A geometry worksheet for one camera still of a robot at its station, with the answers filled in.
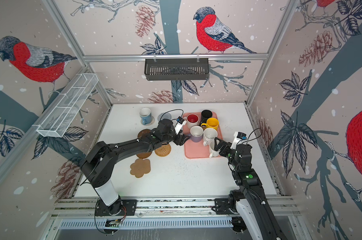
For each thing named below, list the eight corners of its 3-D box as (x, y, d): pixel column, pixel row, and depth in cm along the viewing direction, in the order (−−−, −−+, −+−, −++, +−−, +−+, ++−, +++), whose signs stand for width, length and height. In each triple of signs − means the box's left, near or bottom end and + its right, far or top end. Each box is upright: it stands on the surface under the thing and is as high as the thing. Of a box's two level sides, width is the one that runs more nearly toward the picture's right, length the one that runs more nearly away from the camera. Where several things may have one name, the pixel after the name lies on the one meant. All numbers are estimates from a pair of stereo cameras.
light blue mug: (141, 127, 108) (137, 119, 100) (143, 116, 114) (140, 107, 107) (151, 127, 108) (148, 119, 100) (153, 116, 114) (150, 107, 107)
